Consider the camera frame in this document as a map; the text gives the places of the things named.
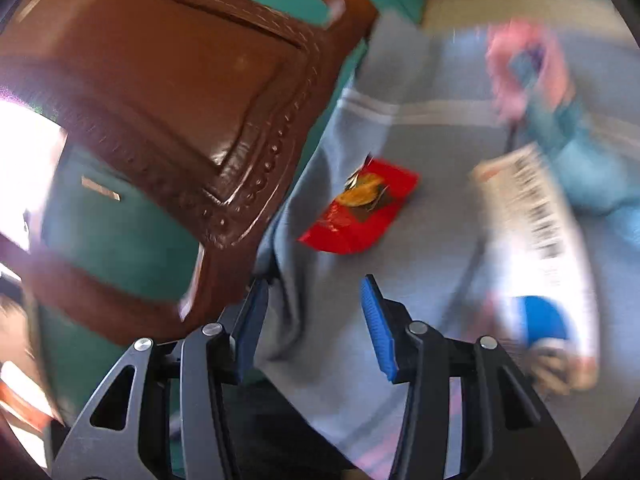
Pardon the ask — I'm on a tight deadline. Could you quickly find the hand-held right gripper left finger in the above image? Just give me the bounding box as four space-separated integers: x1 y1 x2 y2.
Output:
50 276 271 480

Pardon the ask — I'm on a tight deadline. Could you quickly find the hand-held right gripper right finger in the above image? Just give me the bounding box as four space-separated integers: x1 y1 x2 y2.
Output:
360 274 583 480

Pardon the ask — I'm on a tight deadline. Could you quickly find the red snack packet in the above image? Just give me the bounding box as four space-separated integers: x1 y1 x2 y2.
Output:
298 157 420 256

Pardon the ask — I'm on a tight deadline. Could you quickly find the white and blue carton box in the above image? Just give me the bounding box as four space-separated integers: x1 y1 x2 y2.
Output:
470 142 601 396

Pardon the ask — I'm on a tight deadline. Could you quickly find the blue striped seat cloth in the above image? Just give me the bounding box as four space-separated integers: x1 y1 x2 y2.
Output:
250 10 640 466

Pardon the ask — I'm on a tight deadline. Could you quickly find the light blue face mask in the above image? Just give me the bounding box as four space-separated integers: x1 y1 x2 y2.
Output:
520 95 640 241

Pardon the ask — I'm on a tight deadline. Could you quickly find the carved wooden chair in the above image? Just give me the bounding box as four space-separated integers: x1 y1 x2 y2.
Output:
0 0 381 356

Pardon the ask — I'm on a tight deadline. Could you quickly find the pink packet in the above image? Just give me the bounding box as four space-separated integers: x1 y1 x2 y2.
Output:
487 20 571 121

